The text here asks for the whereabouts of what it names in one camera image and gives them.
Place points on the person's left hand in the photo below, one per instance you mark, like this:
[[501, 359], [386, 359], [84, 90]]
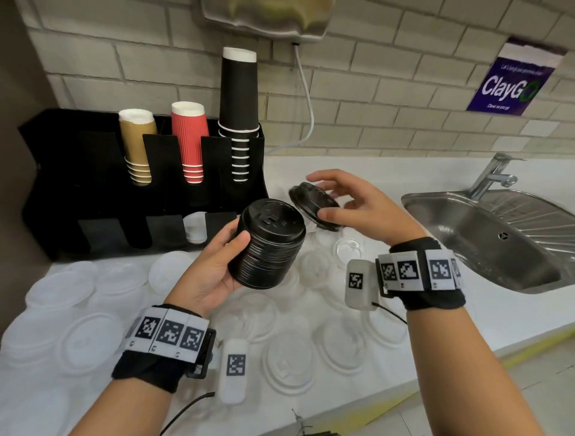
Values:
[[202, 278]]

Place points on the person's right hand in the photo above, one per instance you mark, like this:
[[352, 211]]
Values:
[[373, 211]]

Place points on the single black cup lid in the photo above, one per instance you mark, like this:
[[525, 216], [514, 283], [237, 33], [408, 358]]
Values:
[[310, 200]]

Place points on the stack of black lids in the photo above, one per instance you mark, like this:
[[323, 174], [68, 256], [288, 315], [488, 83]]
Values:
[[265, 251]]

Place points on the pile of white cup lids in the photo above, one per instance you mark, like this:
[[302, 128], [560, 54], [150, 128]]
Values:
[[90, 341]]

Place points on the black cup and lid organizer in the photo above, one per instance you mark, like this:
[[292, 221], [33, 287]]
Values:
[[81, 193]]

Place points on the person's left forearm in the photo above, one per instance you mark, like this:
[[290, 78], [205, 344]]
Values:
[[121, 408]]

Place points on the person's right forearm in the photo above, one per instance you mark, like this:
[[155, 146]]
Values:
[[458, 368]]

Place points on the left marker wristband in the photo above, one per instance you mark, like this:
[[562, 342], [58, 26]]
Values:
[[166, 337]]

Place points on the marker wristband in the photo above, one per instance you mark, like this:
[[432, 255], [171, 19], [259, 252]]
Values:
[[418, 274], [166, 337]]

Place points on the right marker wristband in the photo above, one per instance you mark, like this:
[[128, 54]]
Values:
[[418, 274]]

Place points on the steel sink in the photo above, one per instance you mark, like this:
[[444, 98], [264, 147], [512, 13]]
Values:
[[485, 238]]

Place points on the steel faucet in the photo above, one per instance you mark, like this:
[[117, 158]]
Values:
[[489, 177]]

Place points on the stack of red paper cups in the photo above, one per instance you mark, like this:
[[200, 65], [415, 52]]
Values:
[[192, 139]]

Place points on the stack of gold paper cups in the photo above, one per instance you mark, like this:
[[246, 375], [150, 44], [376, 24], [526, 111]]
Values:
[[137, 143]]

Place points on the stack of black paper cups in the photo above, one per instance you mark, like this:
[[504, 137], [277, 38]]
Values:
[[240, 94]]

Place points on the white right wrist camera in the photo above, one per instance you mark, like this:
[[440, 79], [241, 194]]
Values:
[[358, 287]]

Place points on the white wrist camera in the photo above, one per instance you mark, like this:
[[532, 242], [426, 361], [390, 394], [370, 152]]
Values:
[[358, 287], [234, 370]]

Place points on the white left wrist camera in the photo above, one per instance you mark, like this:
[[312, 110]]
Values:
[[234, 370]]

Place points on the purple wall sign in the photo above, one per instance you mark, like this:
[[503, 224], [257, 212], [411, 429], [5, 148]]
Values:
[[512, 85]]

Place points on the black chest camera mount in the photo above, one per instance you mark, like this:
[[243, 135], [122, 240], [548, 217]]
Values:
[[314, 433]]

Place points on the steel wall dispenser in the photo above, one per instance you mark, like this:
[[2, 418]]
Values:
[[269, 15]]

